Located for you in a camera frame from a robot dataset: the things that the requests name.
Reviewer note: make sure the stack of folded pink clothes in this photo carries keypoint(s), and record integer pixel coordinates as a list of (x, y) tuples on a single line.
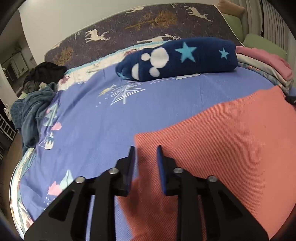
[(272, 67)]

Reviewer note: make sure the green pillow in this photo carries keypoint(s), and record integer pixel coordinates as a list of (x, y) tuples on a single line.
[(252, 40)]

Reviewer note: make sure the coral knit sweater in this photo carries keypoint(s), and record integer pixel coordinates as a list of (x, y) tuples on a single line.
[(248, 144)]

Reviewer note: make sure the navy star fleece blanket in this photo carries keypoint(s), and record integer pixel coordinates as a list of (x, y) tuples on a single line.
[(178, 58)]

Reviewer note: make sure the black garment on bed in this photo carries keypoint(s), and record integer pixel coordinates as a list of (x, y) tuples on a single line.
[(46, 72)]

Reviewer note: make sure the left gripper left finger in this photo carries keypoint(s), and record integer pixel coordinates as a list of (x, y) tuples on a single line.
[(125, 167)]

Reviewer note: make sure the white ladder shelf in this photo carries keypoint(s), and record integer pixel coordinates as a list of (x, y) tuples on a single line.
[(7, 129)]

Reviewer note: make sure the teal knit clothes pile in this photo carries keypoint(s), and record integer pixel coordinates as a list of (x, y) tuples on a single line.
[(28, 113)]

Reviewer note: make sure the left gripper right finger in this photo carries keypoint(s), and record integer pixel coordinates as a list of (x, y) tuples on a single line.
[(168, 178)]

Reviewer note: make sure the blue patterned bed sheet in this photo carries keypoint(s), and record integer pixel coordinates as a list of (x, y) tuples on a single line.
[(64, 187)]

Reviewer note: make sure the dark deer pattern headboard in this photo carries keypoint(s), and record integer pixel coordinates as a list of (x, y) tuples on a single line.
[(140, 26)]

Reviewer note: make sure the tan pillow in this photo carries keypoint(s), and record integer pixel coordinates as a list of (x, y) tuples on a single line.
[(230, 8)]

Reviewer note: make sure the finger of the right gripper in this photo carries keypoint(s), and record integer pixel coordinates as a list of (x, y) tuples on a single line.
[(291, 99)]

